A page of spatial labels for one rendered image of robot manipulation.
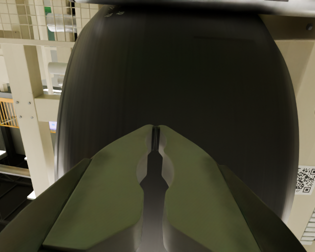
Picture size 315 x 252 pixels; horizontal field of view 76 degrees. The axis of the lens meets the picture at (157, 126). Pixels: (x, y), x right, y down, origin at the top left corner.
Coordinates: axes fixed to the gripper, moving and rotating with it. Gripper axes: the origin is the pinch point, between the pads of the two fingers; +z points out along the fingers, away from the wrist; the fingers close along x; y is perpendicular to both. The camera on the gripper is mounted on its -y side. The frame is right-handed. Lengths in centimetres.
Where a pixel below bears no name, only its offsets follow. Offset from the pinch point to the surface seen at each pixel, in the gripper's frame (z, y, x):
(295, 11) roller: 18.2, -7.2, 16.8
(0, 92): 655, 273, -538
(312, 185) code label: 21.0, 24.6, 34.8
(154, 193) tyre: 3.3, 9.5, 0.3
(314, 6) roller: 17.7, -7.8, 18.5
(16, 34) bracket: 78, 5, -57
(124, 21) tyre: 16.3, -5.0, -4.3
